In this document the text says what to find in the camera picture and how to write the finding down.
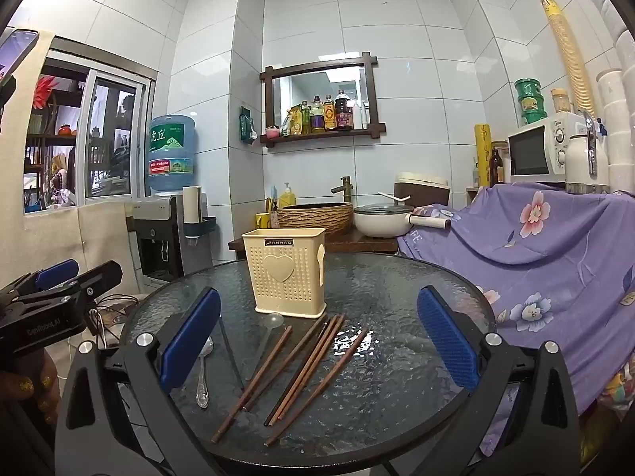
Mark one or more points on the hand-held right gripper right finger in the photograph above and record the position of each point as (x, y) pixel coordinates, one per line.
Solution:
(446, 339)

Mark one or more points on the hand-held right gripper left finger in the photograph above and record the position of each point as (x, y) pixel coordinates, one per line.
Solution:
(191, 339)

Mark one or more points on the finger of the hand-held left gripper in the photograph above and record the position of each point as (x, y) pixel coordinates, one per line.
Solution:
(55, 273)
(99, 280)

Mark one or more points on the metal spoon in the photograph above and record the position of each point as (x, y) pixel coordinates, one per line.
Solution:
(202, 386)

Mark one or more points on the clear plastic spoon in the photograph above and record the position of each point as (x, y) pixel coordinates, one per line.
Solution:
(273, 321)

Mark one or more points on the black chopstick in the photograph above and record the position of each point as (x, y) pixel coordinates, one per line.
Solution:
(296, 373)

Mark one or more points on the cream plastic utensil holder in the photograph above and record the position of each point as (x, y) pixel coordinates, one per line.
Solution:
(287, 272)

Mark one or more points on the person's left hand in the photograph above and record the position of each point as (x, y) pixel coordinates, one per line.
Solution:
(30, 377)

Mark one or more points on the water dispenser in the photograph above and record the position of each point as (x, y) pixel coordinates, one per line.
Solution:
(158, 238)

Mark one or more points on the wooden counter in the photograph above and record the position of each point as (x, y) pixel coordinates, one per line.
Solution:
(367, 245)

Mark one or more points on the purple floral cloth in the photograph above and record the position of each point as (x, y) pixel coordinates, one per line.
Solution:
(545, 258)

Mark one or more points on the white pot with lid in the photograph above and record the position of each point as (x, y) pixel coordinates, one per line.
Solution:
(382, 222)

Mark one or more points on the yellow mug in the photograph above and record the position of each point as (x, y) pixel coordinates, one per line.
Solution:
(263, 220)

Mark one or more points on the blue water jug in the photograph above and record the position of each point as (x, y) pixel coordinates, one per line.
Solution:
(171, 153)

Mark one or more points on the sliding window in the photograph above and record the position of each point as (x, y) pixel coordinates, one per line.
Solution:
(99, 134)

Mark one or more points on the white ladle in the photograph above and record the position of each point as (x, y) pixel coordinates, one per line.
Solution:
(394, 197)

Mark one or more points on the brown white rice cooker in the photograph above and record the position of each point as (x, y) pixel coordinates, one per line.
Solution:
(421, 189)

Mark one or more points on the yellow soap dispenser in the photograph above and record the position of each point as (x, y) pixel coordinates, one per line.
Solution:
(286, 197)

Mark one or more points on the woven pattern basin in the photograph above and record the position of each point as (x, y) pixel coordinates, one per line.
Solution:
(315, 218)

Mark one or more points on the brown glass bottle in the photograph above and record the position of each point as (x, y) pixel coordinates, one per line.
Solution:
(496, 168)

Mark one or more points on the brass faucet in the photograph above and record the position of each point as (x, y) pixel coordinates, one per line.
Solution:
(345, 186)

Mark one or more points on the yellow roll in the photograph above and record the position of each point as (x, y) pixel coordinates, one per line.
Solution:
(482, 153)

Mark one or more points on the white microwave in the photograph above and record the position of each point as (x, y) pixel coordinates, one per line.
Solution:
(536, 148)

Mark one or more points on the white kettle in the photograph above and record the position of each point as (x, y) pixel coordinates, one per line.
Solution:
(578, 163)

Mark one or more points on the pink bowl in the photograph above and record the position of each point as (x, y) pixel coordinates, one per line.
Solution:
(272, 133)

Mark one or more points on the smartphone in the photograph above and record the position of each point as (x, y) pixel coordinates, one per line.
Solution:
(17, 49)

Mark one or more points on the white bottle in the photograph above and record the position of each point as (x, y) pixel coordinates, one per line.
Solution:
(361, 116)

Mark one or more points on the yellow green packet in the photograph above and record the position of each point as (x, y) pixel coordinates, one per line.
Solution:
(291, 121)

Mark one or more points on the dark soy sauce bottle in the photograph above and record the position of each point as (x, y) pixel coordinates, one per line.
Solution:
(344, 114)

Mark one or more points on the yellow oil bottle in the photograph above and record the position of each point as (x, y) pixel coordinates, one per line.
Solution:
(305, 119)

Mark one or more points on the stack of green tubs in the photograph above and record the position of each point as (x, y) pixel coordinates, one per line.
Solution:
(529, 101)

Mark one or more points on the amber sauce bottle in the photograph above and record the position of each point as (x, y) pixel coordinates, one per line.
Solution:
(329, 116)

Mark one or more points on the clear jar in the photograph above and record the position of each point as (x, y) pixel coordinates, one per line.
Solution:
(561, 102)

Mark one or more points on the wooden framed mirror shelf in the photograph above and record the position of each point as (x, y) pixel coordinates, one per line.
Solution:
(270, 74)

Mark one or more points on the stack of yellow paper cups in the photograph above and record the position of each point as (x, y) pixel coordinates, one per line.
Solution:
(570, 54)

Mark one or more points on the teal wall holder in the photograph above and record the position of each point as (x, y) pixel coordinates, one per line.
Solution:
(201, 226)

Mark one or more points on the black phone mount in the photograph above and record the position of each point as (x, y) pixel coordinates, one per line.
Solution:
(6, 94)

